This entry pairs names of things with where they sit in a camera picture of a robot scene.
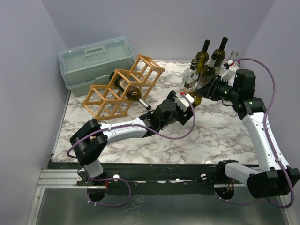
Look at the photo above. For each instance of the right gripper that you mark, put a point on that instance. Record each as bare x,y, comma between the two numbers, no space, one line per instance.
211,87

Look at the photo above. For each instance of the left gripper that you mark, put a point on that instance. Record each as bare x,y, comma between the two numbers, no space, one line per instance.
181,117

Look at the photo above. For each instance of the green wine bottle black neck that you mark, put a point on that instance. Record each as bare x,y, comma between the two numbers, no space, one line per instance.
207,73

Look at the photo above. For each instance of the green wine bottle silver neck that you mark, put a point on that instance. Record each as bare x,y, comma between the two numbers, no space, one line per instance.
194,99

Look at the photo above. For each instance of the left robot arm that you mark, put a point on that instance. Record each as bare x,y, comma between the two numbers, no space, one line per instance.
91,139

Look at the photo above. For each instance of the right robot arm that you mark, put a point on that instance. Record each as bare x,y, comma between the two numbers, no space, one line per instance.
274,177

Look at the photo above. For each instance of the clear square liquor bottle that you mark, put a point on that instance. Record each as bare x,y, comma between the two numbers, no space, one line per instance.
190,77

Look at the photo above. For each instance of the back left green bottle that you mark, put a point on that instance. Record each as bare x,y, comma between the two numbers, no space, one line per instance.
202,56

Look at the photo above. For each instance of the back right green bottle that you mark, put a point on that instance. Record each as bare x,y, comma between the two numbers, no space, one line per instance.
220,53

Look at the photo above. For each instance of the clear glass bottle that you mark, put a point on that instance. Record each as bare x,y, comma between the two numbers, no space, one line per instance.
233,55

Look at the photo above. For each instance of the wine bottle in rack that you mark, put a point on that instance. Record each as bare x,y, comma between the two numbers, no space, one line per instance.
133,93

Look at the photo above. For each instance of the wooden wine rack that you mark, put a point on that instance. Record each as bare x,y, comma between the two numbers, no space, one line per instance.
114,100

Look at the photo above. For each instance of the green plastic toolbox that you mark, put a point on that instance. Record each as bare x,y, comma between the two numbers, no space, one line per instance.
93,63

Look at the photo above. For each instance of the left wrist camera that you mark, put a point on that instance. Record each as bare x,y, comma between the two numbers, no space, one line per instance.
184,102

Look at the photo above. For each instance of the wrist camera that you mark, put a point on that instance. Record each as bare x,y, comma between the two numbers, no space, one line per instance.
229,70
184,102

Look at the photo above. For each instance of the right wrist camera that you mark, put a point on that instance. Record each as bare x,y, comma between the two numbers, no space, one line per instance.
229,70

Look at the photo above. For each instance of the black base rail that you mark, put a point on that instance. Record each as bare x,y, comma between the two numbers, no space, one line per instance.
158,179

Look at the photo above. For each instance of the aluminium rail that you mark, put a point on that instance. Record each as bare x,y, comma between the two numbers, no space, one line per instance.
57,178

